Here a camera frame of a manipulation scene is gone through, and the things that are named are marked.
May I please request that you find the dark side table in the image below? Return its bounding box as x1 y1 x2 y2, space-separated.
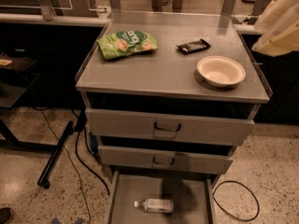
0 51 38 150

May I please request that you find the green snack bag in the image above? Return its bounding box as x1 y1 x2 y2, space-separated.
97 30 158 60

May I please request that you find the black candy bar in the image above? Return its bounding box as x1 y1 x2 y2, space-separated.
177 39 211 54

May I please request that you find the bottom grey drawer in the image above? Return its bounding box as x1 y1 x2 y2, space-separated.
105 170 216 224

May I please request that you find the dark shoe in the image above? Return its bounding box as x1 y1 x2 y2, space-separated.
0 207 14 224

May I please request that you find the clear plastic water bottle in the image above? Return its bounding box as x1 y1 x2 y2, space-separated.
134 198 174 214

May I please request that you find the black cable loop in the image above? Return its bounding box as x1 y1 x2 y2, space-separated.
212 180 261 223

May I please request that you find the black floor cable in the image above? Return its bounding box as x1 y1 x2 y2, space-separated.
73 128 111 197

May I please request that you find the top grey drawer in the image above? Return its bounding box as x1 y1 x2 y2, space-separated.
86 108 254 146

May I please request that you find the middle grey drawer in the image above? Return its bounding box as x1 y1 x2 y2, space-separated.
98 146 233 175

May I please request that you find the grey drawer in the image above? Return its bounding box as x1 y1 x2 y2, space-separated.
86 108 254 146
98 146 233 175
105 170 216 224

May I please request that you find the black stand leg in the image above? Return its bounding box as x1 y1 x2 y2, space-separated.
37 121 73 189

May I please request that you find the white paper bowl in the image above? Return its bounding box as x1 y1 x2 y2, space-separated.
197 56 246 88

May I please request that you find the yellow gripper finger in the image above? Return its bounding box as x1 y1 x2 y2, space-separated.
254 0 299 32
251 5 299 57

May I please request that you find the grey metal drawer cabinet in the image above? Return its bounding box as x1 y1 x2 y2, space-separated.
75 10 274 224

